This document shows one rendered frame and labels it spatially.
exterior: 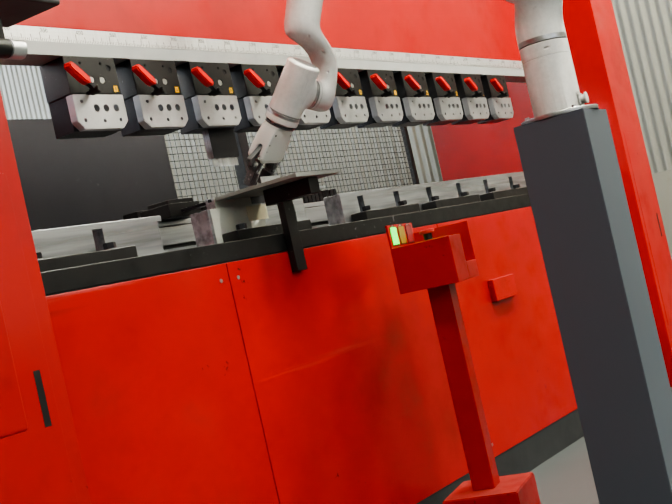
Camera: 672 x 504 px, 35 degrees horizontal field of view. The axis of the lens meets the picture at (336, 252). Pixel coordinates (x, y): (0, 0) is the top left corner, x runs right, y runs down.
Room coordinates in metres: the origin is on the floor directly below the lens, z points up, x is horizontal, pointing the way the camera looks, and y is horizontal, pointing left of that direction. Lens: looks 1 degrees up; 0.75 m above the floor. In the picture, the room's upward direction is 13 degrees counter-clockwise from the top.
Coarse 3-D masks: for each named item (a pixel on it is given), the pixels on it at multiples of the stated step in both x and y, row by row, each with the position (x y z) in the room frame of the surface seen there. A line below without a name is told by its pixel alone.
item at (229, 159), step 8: (232, 128) 2.78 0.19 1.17; (208, 136) 2.70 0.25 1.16; (216, 136) 2.73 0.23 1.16; (224, 136) 2.75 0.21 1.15; (232, 136) 2.78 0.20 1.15; (208, 144) 2.71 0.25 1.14; (216, 144) 2.72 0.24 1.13; (224, 144) 2.75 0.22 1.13; (232, 144) 2.77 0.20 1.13; (208, 152) 2.71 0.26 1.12; (216, 152) 2.71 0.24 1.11; (224, 152) 2.74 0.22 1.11; (232, 152) 2.76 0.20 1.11; (216, 160) 2.72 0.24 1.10; (224, 160) 2.75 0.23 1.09; (232, 160) 2.77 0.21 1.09
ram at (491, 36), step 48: (96, 0) 2.43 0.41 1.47; (144, 0) 2.56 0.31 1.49; (192, 0) 2.70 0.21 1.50; (240, 0) 2.86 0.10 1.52; (336, 0) 3.23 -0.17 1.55; (384, 0) 3.46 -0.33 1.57; (432, 0) 3.72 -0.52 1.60; (480, 0) 4.02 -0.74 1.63; (48, 48) 2.29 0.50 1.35; (96, 48) 2.41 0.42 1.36; (144, 48) 2.53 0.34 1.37; (384, 48) 3.40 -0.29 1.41; (432, 48) 3.66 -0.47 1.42; (480, 48) 3.95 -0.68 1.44
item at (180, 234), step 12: (312, 204) 3.40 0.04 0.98; (324, 204) 3.45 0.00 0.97; (312, 216) 3.38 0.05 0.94; (324, 216) 3.43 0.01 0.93; (168, 228) 2.86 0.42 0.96; (180, 228) 2.90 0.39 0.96; (192, 228) 2.93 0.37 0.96; (168, 240) 2.85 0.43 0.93; (180, 240) 2.89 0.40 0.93; (192, 240) 2.92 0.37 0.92
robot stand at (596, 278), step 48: (528, 144) 2.59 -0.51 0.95; (576, 144) 2.53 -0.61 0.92; (528, 192) 2.61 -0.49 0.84; (576, 192) 2.55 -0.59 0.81; (624, 192) 2.66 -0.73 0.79; (576, 240) 2.56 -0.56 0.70; (624, 240) 2.59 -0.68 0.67; (576, 288) 2.58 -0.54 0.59; (624, 288) 2.52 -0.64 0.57; (576, 336) 2.59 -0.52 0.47; (624, 336) 2.53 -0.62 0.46; (576, 384) 2.60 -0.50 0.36; (624, 384) 2.54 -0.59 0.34; (624, 432) 2.56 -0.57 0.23; (624, 480) 2.57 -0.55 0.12
